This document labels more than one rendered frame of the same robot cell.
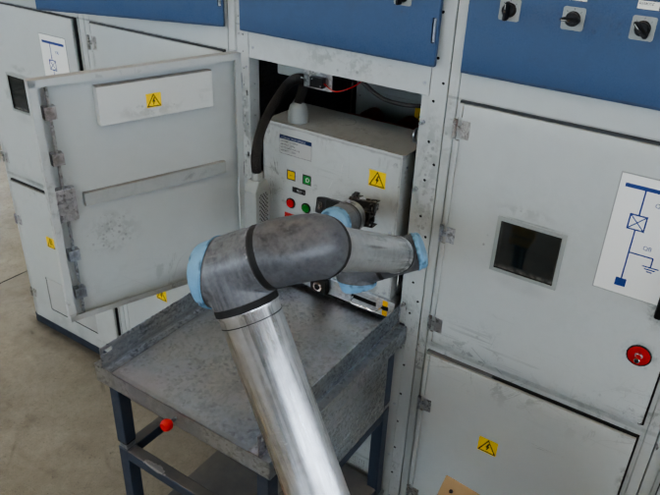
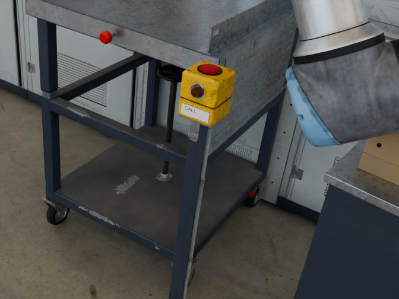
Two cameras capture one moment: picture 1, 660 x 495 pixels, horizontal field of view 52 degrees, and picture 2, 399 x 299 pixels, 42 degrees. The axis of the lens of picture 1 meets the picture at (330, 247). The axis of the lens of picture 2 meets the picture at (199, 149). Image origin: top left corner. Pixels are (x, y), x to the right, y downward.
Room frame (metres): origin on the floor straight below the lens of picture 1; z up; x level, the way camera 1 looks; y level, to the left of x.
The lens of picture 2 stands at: (0.02, 0.28, 1.30)
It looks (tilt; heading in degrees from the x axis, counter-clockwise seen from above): 32 degrees down; 353
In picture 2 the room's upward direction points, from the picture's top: 8 degrees clockwise
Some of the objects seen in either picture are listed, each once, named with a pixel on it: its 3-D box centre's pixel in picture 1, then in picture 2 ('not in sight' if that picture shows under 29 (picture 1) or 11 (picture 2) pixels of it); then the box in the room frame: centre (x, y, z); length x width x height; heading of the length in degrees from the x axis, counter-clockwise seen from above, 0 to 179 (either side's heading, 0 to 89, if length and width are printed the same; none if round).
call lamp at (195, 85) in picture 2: not in sight; (196, 92); (0.91, 0.19, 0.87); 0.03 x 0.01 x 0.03; 57
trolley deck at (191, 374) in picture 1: (258, 352); (181, 7); (1.60, 0.20, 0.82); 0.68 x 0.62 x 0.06; 147
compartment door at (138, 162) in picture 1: (152, 184); not in sight; (1.90, 0.55, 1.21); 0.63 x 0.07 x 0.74; 128
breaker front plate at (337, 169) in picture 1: (325, 212); not in sight; (1.88, 0.02, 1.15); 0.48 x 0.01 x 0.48; 57
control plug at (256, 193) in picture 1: (258, 203); not in sight; (1.93, 0.23, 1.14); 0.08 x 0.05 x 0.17; 147
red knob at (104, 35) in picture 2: (169, 422); (108, 36); (1.29, 0.39, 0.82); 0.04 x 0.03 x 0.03; 147
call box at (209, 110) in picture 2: not in sight; (206, 92); (0.95, 0.17, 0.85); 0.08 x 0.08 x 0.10; 57
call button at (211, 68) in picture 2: not in sight; (209, 71); (0.95, 0.17, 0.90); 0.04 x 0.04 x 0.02
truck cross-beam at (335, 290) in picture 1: (325, 280); not in sight; (1.89, 0.01, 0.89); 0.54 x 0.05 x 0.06; 57
